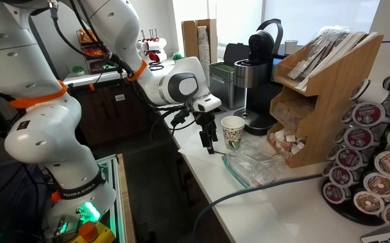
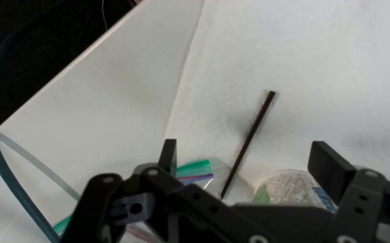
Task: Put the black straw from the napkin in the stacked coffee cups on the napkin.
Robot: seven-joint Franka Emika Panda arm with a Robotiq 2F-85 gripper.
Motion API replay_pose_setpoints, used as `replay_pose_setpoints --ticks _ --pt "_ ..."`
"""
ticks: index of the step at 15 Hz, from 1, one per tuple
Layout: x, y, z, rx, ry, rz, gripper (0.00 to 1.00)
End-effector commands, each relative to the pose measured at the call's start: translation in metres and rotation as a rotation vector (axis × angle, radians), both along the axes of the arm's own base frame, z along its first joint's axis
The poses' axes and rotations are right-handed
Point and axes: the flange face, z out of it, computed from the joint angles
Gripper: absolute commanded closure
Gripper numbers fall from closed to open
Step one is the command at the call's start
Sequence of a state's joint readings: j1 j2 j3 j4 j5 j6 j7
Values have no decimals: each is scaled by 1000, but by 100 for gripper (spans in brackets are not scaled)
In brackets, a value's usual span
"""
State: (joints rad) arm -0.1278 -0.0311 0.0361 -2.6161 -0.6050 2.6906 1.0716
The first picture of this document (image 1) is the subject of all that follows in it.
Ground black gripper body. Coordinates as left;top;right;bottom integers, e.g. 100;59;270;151
196;111;219;135

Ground white paper napkin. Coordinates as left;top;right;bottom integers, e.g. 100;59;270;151
178;129;229;161

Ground stacked printed paper coffee cups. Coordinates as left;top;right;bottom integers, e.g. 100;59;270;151
220;115;247;151

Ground black pod coffee machine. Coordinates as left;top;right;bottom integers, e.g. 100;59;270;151
233;17;286;135

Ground stack of white cups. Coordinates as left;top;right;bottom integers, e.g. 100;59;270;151
197;24;211;86

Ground white creamer cups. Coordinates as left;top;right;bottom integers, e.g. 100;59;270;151
273;128;306;156

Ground maroon lid coffee pod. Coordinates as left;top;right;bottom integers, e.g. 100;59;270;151
328;166;355;188
327;144;340;161
350;80;372;101
340;107;355;125
335;147;364;171
333;127;348;144
351;101;387;128
343;125;375;151
321;181;347;205

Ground grey metal box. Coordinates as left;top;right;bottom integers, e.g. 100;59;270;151
208;61;246;111

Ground clear plastic zip bag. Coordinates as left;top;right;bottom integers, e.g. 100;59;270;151
221;139;286;189

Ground black plastic container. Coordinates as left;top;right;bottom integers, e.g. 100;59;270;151
223;42;252;66

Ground dark wooden cabinet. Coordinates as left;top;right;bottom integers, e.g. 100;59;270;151
65;75;159;147

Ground wooden board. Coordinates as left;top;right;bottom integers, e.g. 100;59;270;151
115;152;138;243

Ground wooden condiment organizer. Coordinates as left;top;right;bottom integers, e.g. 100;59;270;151
266;31;385;169

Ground orange snack bag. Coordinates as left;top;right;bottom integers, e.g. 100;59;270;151
78;30;97;44
84;44;111;59

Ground tea bag packets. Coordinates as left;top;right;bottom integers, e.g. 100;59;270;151
287;27;368;82

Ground green round object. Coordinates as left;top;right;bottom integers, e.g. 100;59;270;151
70;65;86;77

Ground yellow emergency stop box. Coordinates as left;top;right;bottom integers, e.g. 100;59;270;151
70;221;116;243

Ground white printed box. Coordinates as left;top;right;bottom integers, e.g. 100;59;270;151
360;221;390;243

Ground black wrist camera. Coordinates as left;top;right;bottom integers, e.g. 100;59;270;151
170;105;192;129

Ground grey cable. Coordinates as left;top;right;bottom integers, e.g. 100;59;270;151
192;173;324;243

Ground wire snack rack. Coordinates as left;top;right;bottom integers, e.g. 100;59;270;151
77;28;117;73

